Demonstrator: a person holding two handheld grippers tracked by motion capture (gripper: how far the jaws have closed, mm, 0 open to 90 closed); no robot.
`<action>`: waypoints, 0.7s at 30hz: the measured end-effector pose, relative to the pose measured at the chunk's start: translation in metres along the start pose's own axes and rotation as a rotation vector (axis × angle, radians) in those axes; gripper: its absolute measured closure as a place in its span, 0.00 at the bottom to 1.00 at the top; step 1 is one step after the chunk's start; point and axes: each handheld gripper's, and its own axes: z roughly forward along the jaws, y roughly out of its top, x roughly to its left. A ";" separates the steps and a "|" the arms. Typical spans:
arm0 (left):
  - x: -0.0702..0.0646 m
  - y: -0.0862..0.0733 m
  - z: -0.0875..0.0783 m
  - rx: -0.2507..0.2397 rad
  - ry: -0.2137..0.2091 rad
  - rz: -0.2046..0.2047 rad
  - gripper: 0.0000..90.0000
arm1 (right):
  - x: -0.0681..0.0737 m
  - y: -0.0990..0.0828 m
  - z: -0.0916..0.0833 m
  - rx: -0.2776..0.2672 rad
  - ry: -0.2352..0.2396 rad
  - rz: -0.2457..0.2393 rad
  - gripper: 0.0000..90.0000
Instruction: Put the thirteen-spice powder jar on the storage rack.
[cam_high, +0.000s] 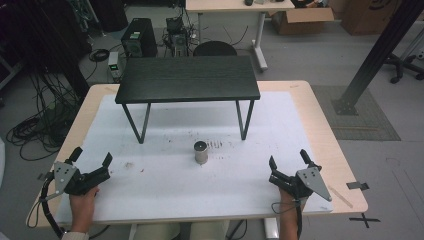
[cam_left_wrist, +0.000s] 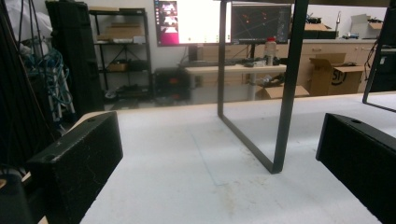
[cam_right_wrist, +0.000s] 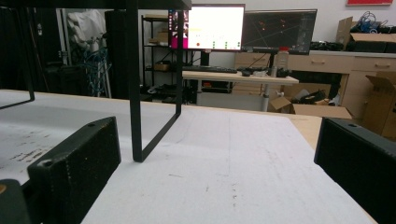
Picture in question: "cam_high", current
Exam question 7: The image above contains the dark curtain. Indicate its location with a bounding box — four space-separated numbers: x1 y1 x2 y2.
0 0 93 101

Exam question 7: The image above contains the thin wooden stick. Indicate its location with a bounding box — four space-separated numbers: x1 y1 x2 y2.
328 185 354 209

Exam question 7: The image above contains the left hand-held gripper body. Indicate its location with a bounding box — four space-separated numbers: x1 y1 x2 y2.
41 161 112 202

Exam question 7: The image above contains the coiled black cable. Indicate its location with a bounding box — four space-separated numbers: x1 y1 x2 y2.
88 48 111 63

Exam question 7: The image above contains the grey power supply unit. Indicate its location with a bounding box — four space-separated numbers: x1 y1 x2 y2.
107 51 122 81

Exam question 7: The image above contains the person's left hand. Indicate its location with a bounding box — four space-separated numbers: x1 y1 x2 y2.
68 185 101 233

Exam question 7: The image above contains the grey metal cylinder can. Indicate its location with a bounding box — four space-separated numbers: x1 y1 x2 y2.
193 140 210 165

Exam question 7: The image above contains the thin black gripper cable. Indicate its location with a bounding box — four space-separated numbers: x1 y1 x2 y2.
270 198 305 240

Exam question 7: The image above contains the black round stool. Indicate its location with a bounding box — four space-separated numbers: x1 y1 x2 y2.
192 40 238 57

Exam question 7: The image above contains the light wooden table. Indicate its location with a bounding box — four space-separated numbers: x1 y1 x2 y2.
25 80 369 229

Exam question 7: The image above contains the white-legged wooden desk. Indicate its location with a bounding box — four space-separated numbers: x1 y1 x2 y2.
185 0 296 72

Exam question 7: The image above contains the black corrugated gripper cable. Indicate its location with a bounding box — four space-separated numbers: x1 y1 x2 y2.
38 174 68 240

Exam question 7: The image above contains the black tape cross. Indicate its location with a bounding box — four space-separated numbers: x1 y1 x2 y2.
348 212 381 229

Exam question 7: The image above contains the black metal frame post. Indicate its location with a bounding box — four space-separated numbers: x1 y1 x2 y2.
331 0 424 116

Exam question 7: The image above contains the black computer tower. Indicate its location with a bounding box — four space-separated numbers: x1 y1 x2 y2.
120 17 158 59

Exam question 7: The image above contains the white table mat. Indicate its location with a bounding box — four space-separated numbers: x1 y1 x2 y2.
54 91 334 225

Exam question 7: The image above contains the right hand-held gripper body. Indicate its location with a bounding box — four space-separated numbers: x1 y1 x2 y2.
268 166 333 203

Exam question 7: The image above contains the person's right hand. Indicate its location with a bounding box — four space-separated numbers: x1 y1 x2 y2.
279 187 303 215

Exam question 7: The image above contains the small black wooden shelf table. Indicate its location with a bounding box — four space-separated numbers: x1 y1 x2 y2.
114 55 261 145

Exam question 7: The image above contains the open cardboard box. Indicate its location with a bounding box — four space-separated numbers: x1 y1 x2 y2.
270 7 335 36

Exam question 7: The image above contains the black office chair base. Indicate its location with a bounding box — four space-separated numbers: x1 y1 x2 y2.
383 53 424 85

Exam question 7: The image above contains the bundle of black floor cables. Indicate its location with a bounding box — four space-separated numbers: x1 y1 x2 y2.
5 71 84 162

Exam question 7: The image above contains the black tape piece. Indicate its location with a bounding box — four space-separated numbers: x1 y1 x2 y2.
345 181 370 192

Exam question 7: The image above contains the grey floor mat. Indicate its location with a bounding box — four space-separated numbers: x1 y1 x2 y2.
311 84 402 142

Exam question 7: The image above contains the open computer case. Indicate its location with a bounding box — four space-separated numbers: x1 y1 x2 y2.
165 16 190 58

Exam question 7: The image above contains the large closed cardboard box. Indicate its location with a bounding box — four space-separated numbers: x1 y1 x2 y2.
339 0 403 36

